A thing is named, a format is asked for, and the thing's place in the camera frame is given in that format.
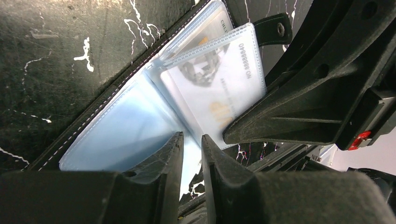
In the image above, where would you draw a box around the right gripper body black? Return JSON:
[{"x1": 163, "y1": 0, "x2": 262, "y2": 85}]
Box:
[{"x1": 335, "y1": 88, "x2": 396, "y2": 151}]

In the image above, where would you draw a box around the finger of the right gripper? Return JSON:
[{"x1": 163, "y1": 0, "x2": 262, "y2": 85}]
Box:
[
  {"x1": 222, "y1": 18, "x2": 396, "y2": 145},
  {"x1": 266, "y1": 0, "x2": 353, "y2": 87}
]

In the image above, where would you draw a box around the black leather card holder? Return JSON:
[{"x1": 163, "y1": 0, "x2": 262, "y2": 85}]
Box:
[{"x1": 21, "y1": 0, "x2": 293, "y2": 174}]

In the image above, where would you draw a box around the white VIP card in sleeve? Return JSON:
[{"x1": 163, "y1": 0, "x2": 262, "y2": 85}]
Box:
[{"x1": 159, "y1": 23, "x2": 267, "y2": 149}]

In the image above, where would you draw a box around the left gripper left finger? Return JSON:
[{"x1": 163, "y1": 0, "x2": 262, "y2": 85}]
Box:
[{"x1": 0, "y1": 132, "x2": 184, "y2": 224}]

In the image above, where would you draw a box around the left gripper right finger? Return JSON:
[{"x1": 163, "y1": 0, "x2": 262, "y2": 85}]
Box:
[{"x1": 201, "y1": 135, "x2": 396, "y2": 224}]

